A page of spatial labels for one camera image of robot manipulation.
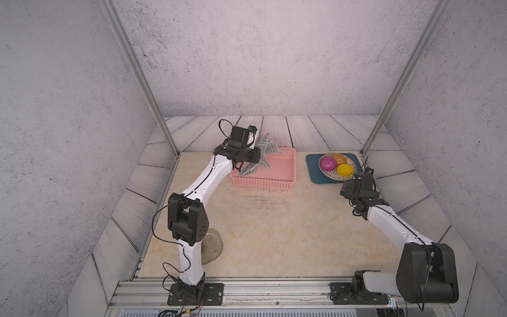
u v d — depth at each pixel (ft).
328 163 3.54
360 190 2.20
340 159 3.60
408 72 2.85
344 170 3.54
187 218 1.62
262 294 2.44
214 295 2.38
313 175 3.58
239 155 2.19
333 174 3.54
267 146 2.92
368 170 2.48
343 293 2.37
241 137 2.25
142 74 2.89
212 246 2.78
